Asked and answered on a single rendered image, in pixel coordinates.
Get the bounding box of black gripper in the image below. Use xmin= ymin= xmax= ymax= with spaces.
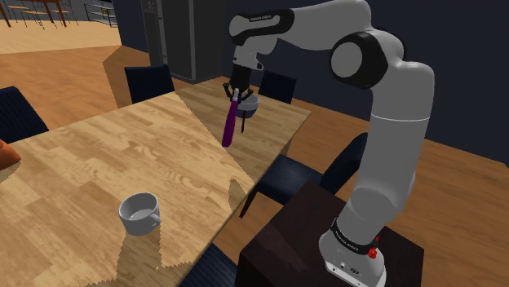
xmin=223 ymin=62 xmax=255 ymax=102

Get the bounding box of grey bowl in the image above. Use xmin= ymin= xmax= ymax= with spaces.
xmin=234 ymin=95 xmax=261 ymax=120

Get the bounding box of dark blue chair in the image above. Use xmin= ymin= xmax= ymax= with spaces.
xmin=178 ymin=242 xmax=240 ymax=287
xmin=258 ymin=70 xmax=298 ymax=105
xmin=0 ymin=86 xmax=50 ymax=145
xmin=239 ymin=131 xmax=370 ymax=219
xmin=123 ymin=64 xmax=176 ymax=105

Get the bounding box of dark grey fridge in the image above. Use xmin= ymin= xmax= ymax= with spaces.
xmin=140 ymin=0 xmax=228 ymax=85

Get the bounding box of wooden dining table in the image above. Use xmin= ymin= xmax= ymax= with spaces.
xmin=0 ymin=77 xmax=312 ymax=287

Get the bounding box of dark robot stand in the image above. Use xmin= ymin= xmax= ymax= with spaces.
xmin=235 ymin=180 xmax=425 ymax=287

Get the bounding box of grey metal shelf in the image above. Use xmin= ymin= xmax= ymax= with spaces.
xmin=83 ymin=0 xmax=118 ymax=28

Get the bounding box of white cup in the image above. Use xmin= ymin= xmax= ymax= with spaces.
xmin=118 ymin=192 xmax=162 ymax=236

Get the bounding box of brown wooden table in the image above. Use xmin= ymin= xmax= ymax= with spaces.
xmin=0 ymin=0 xmax=69 ymax=29

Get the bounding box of orange object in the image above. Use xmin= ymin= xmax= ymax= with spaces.
xmin=0 ymin=138 xmax=22 ymax=171

